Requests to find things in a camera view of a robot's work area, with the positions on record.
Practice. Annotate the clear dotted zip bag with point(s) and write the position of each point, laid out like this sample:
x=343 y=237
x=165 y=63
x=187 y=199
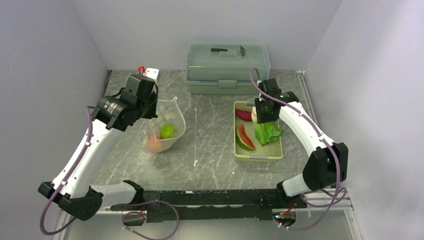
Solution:
x=168 y=112

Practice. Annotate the pale green perforated basket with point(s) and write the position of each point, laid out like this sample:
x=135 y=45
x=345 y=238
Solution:
x=270 y=153

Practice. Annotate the aluminium rail frame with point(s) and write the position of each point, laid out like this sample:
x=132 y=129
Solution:
x=315 y=201

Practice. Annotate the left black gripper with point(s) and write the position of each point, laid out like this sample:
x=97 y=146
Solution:
x=152 y=113

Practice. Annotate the green plastic toolbox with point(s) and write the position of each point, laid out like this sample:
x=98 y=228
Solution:
x=224 y=69

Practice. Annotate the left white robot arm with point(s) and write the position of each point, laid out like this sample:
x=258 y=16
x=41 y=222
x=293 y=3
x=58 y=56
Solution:
x=72 y=190

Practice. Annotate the green apple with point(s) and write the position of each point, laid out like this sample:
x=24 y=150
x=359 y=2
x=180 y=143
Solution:
x=167 y=131

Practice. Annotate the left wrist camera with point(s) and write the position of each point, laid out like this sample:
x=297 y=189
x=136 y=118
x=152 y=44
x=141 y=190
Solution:
x=152 y=73

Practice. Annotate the orange peach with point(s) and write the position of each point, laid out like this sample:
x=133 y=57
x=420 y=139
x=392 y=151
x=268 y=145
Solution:
x=155 y=145

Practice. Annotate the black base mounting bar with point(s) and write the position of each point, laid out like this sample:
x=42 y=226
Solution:
x=258 y=204

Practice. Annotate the green cabbage leaf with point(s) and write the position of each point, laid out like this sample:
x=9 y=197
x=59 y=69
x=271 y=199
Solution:
x=265 y=133

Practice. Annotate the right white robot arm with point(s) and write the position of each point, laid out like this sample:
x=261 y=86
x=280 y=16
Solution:
x=327 y=162

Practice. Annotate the watermelon slice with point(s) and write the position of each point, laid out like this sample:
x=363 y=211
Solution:
x=242 y=139

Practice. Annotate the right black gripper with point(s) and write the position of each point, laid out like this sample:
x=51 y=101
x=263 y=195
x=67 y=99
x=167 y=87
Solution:
x=262 y=118

